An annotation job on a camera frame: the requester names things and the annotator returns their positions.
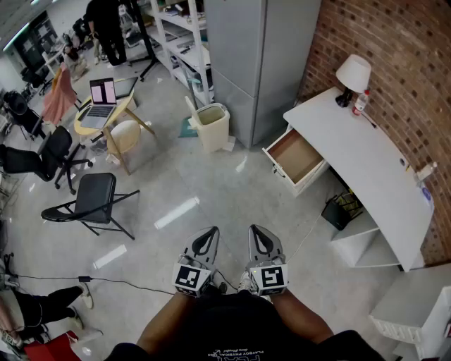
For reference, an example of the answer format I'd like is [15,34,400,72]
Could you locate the round wooden table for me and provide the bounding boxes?
[73,87,156,176]

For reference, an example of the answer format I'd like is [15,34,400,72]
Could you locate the black floor stand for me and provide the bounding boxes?
[127,0,171,82]

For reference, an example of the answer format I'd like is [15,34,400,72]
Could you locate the green dustpan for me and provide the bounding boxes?
[177,117,199,140]

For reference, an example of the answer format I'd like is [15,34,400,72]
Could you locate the tall grey metal cabinet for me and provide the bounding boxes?
[203,0,322,149]

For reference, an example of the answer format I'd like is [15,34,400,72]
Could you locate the person's white shoe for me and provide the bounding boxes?
[237,270,255,293]

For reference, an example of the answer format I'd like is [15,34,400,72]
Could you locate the black wire basket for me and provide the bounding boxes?
[321,192,364,232]

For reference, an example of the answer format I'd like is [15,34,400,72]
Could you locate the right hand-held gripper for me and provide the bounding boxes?
[245,224,290,298]

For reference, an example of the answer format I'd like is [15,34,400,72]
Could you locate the black office chair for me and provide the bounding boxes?
[0,125,94,196]

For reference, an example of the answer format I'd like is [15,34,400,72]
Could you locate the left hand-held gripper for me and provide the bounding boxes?
[171,226,221,299]

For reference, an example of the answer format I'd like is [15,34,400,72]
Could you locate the white desk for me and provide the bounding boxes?
[271,86,436,274]

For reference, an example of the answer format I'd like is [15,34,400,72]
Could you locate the clear bottle white cap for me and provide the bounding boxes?
[414,161,439,183]

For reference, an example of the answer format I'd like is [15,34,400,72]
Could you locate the black mesh chair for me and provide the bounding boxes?
[2,89,47,141]

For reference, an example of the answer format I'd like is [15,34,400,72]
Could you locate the thin white floor cable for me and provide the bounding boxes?
[284,210,324,266]

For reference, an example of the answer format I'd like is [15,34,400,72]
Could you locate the white storage unit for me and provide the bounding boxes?
[367,263,451,361]

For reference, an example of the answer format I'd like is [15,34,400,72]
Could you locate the black folding chair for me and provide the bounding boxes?
[40,172,141,241]

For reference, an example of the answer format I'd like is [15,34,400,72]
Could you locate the beige plastic trash bin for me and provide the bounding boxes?
[184,95,232,154]

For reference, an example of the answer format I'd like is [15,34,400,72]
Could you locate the white shade table lamp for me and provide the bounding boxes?
[335,54,373,108]

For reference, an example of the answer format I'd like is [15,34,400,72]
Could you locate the person's right forearm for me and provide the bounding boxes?
[270,289,335,343]

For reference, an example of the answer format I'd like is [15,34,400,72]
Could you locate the person's left forearm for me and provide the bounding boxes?
[136,291,199,354]

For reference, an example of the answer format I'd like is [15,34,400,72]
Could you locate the clear bottle red cap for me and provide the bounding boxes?
[352,89,372,117]

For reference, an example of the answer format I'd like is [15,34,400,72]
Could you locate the red box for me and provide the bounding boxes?
[23,330,82,361]

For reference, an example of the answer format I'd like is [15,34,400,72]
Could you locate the pink cloth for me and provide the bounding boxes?
[41,62,78,126]

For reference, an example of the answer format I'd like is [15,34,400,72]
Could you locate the black flat monitor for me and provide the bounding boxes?
[114,75,140,101]

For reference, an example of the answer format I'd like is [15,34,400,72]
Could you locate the black power cable with adapter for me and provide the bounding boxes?
[0,271,175,296]

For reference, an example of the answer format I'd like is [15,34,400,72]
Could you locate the white desk drawer wooden inside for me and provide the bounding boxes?
[261,126,329,188]

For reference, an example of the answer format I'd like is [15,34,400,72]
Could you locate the beige round stool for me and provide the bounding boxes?
[105,120,142,176]

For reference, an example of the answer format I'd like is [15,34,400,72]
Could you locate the white shelving unit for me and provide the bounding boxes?
[147,0,216,107]

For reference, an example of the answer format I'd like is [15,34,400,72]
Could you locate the silver open laptop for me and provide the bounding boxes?
[78,78,118,130]

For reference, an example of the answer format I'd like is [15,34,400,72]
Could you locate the person's black shirt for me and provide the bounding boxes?
[104,288,385,361]

